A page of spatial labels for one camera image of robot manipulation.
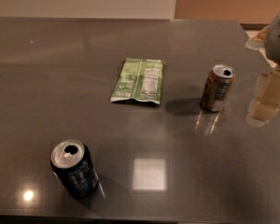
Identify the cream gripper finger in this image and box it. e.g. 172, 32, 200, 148
245, 65, 280, 127
245, 26, 269, 50

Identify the orange soda can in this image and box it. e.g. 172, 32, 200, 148
201, 64, 235, 113

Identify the green jalapeno chip bag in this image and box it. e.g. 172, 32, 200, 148
110, 58, 165, 105

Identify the dark blue soda can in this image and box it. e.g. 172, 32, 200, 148
50, 139, 99, 199

